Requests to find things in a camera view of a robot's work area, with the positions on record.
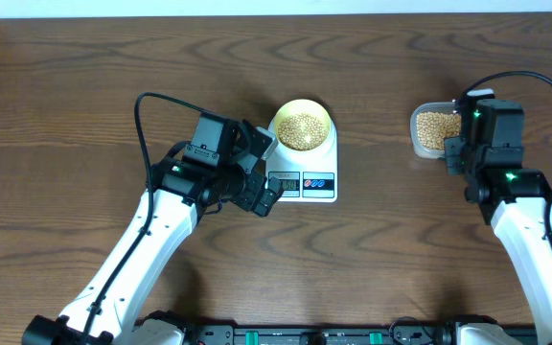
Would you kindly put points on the clear plastic container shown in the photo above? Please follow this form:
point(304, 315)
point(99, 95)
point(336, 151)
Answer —
point(442, 107)

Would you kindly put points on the soybeans in bowl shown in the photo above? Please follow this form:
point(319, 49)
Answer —
point(302, 132)

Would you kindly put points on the white digital kitchen scale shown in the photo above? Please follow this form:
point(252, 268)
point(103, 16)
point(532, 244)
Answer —
point(307, 176)

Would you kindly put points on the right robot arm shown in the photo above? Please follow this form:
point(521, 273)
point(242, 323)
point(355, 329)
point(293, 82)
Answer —
point(516, 202)

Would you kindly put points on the soybeans in container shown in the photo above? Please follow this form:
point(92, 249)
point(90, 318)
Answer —
point(434, 127)

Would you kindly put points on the pale yellow bowl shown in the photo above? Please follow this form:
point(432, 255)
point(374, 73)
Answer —
point(304, 106)

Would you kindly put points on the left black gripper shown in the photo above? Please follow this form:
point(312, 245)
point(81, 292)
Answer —
point(247, 199)

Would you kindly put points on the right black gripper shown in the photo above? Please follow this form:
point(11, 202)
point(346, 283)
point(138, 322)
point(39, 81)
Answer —
point(452, 146)

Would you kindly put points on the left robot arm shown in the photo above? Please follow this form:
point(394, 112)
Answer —
point(195, 178)

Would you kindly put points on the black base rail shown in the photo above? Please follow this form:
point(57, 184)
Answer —
point(314, 334)

